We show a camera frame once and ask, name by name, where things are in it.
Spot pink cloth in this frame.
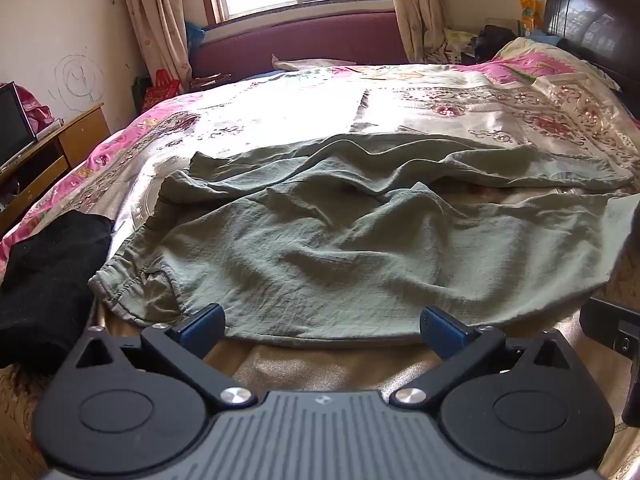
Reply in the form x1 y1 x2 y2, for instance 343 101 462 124
15 85 56 132

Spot wooden television cabinet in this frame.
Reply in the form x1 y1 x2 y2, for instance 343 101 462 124
0 102 112 237

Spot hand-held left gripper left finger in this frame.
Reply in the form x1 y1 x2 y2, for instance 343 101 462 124
75 303 258 408

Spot blue plastic bag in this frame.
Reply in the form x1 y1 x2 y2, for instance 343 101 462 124
185 20 207 54

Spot green pants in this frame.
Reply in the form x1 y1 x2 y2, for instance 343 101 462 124
89 132 640 349

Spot black cloth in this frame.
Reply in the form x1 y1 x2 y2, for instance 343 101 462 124
0 210 116 373

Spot pile of clothes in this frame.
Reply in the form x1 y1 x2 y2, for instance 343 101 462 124
425 19 523 66

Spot orange snack packet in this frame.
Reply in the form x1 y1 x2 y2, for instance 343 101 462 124
517 0 544 37

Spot black television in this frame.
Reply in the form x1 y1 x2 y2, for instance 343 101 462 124
0 81 39 167

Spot dark wooden headboard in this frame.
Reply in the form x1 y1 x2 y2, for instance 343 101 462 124
542 0 640 98

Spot floral satin bedspread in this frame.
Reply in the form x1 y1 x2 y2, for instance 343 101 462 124
0 37 640 480

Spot red gift bag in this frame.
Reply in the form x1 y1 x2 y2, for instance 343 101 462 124
142 69 184 112

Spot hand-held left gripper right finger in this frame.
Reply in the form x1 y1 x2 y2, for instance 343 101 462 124
387 305 572 408

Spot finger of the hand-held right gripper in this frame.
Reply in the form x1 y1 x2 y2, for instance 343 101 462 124
580 297 640 358

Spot beige cushion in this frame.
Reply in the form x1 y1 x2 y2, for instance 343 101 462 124
271 53 358 72

